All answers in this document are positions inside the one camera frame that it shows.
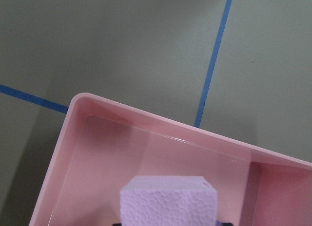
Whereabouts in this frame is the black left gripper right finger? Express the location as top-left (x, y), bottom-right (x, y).
top-left (222, 223), bottom-right (234, 226)

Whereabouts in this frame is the purple foam block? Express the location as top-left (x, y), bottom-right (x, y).
top-left (215, 220), bottom-right (223, 226)

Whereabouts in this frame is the light pink foam block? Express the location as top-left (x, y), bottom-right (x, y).
top-left (120, 176), bottom-right (218, 226)

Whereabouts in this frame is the pink plastic bin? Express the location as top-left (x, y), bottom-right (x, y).
top-left (30, 93), bottom-right (312, 226)

